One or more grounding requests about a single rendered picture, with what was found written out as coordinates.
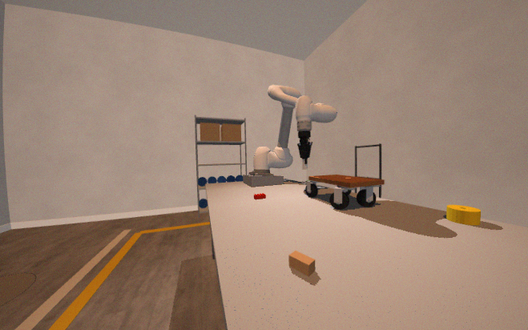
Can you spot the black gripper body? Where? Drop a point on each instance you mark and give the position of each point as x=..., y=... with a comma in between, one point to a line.
x=304, y=135

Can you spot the yellow short cylinder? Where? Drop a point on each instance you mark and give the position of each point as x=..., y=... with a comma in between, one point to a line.
x=468, y=216

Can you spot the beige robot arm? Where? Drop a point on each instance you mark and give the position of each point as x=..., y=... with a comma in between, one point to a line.
x=305, y=111

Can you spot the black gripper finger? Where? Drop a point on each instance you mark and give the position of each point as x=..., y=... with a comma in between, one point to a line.
x=307, y=150
x=301, y=150

